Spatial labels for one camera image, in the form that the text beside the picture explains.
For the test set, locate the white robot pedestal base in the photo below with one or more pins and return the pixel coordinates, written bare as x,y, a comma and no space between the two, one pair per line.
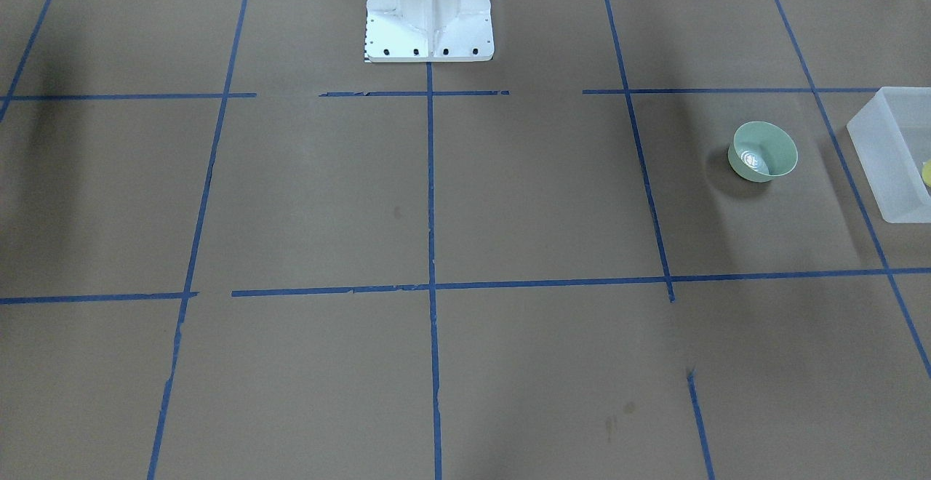
428,31

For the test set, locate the yellow plastic cup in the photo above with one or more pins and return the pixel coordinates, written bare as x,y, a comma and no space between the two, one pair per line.
926,173

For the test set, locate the translucent white plastic bin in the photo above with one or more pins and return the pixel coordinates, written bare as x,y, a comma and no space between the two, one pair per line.
891,137

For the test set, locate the green bowl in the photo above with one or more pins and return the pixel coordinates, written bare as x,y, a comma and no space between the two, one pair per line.
761,152

